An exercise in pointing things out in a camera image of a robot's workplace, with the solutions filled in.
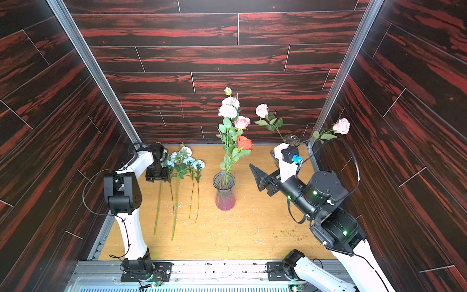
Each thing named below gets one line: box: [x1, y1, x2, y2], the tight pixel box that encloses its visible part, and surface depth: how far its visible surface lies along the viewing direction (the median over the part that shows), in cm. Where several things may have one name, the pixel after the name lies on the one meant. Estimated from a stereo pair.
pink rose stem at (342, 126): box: [298, 118, 351, 145], surface depth 73 cm
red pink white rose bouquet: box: [215, 86, 255, 187], surface depth 75 cm
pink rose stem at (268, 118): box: [254, 103, 285, 142], surface depth 82 cm
